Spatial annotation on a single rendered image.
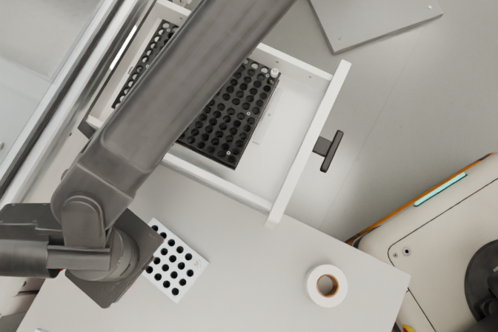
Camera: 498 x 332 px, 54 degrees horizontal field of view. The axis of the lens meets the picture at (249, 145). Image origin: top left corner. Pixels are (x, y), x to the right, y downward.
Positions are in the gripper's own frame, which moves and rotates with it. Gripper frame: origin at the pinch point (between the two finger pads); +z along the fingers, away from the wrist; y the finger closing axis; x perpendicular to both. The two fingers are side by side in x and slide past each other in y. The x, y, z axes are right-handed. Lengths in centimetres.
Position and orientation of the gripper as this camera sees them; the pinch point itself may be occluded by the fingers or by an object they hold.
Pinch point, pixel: (127, 259)
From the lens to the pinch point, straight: 69.5
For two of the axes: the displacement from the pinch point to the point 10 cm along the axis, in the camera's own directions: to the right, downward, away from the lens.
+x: 7.8, 6.1, -1.2
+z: -0.6, 2.7, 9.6
